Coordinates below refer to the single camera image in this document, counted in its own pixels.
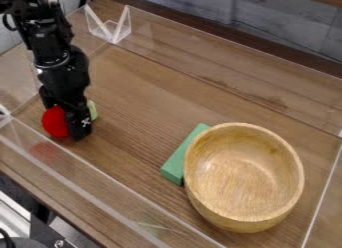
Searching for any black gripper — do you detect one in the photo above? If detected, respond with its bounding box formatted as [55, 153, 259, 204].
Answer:
[38, 46, 92, 140]

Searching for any red plush strawberry fruit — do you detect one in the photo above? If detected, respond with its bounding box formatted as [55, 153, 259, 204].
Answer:
[42, 99, 100, 139]

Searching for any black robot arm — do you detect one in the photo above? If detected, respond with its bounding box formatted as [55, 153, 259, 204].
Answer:
[0, 0, 92, 140]

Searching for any green rectangular block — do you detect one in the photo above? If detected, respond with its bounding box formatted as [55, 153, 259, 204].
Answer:
[160, 123, 209, 186]

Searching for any black clamp under table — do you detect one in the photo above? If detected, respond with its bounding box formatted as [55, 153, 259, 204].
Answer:
[30, 214, 68, 248]

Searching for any wooden bowl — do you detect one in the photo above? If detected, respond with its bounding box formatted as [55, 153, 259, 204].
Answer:
[185, 122, 305, 233]

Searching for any clear acrylic enclosure wall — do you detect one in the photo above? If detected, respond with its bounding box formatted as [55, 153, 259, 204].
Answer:
[0, 10, 342, 248]

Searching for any black cable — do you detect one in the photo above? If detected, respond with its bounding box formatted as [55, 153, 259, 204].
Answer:
[0, 226, 19, 248]

